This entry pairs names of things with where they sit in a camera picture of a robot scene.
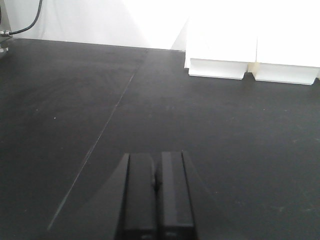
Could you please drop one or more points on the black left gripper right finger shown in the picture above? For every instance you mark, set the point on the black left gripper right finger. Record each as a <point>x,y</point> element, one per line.
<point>174,212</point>

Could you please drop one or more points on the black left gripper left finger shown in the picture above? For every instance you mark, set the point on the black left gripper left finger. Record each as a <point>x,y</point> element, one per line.
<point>138,216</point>

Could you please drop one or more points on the left white storage bin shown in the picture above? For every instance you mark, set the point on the left white storage bin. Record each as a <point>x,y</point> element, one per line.
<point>219,47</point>

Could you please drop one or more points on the white storage bin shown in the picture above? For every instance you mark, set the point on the white storage bin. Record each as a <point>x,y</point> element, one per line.
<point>287,57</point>
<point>219,47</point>

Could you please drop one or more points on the middle white storage bin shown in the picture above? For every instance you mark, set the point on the middle white storage bin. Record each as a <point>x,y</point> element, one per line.
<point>287,57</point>

